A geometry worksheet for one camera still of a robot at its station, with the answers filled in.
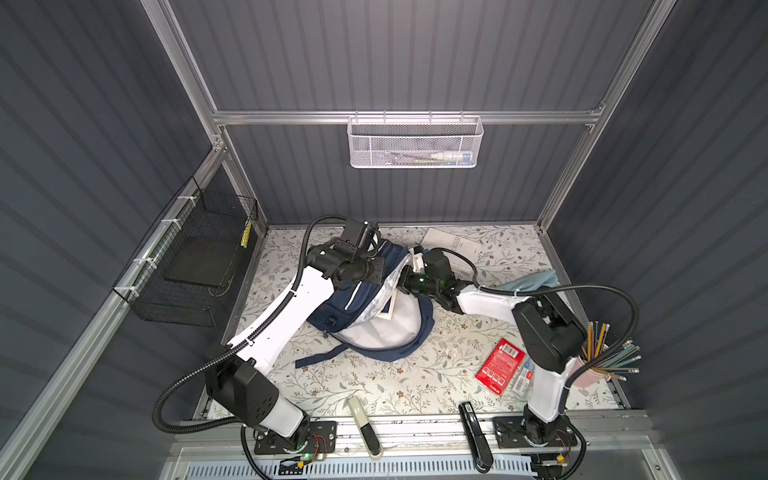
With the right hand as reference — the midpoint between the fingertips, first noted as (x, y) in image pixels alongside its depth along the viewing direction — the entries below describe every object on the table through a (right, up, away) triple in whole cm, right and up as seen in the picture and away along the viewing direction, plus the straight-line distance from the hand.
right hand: (387, 279), depth 89 cm
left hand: (-2, +4, -10) cm, 11 cm away
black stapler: (+22, -37, -19) cm, 47 cm away
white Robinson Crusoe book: (+18, +13, +27) cm, 35 cm away
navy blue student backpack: (-3, -13, +1) cm, 13 cm away
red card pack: (+32, -24, -4) cm, 41 cm away
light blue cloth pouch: (+47, -1, +7) cm, 48 cm away
